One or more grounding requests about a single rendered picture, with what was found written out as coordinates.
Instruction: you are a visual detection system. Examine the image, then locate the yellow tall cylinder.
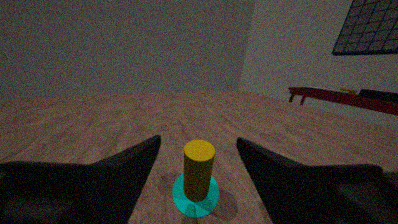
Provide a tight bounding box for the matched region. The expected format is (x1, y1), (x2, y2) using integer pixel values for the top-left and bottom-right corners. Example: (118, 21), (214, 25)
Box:
(183, 140), (215, 202)

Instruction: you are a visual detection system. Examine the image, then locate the cyan circle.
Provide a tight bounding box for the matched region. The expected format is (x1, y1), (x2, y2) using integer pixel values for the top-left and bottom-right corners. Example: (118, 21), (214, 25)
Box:
(173, 172), (220, 218)

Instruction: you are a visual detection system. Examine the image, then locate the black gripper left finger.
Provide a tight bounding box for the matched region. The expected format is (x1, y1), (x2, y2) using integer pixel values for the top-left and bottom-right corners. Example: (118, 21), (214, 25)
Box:
(0, 135), (161, 224)

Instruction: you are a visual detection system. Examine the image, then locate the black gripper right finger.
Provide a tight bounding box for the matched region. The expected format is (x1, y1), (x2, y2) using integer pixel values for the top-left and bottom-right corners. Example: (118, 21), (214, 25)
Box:
(236, 137), (383, 224)

